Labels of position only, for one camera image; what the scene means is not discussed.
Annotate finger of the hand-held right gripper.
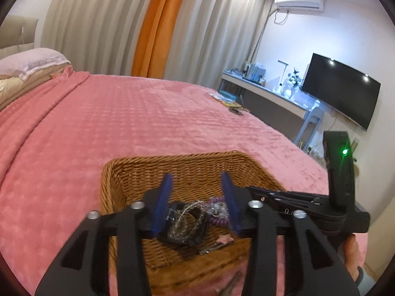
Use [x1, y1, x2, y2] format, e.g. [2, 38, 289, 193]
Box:
[248, 186, 333, 206]
[262, 202, 333, 220]

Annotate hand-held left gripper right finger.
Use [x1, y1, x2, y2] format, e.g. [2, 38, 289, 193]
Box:
[220, 172, 360, 296]

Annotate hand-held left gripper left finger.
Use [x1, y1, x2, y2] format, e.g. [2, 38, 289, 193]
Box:
[35, 173, 173, 296]

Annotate purple spiral hair tie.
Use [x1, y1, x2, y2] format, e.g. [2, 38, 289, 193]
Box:
[206, 195, 231, 226]

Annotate clear bead bracelet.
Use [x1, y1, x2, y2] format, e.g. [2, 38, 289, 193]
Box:
[168, 201, 207, 239]

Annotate brown wicker basket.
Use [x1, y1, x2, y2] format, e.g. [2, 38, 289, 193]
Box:
[99, 150, 286, 285]

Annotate black wristwatch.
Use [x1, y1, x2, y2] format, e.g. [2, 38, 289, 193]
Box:
[166, 200, 211, 248]

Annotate person's right hand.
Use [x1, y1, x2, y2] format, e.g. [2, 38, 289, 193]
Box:
[343, 234, 366, 288]

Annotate light blue chair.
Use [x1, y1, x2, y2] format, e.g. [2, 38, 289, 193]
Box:
[294, 98, 325, 149]

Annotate black television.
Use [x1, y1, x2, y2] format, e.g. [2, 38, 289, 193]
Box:
[300, 53, 381, 132]

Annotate pink plush blanket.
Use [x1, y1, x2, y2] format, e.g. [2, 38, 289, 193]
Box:
[0, 71, 371, 296]

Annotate white and grey desk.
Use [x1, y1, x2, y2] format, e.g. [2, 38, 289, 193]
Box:
[219, 70, 313, 144]

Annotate white vase with flowers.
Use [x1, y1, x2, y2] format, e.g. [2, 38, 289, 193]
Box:
[282, 67, 302, 100]

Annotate white desk lamp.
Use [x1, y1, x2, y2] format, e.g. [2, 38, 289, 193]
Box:
[277, 59, 290, 92]

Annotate books on desk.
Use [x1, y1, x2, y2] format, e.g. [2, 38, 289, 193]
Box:
[242, 61, 267, 84]

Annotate orange curtain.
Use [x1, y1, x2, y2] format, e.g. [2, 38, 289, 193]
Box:
[131, 0, 194, 78]

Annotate beige curtain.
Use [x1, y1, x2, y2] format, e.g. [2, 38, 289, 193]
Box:
[41, 0, 161, 75]
[163, 0, 276, 91]

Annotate beige quilt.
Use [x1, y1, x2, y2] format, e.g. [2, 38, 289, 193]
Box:
[0, 65, 75, 112]

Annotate white air conditioner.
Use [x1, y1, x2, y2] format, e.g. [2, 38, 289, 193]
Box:
[274, 0, 325, 15]

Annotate lilac pillow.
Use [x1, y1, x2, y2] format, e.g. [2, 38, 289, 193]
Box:
[0, 48, 69, 82]

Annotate beige padded headboard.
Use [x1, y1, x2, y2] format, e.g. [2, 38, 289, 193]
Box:
[0, 17, 40, 61]

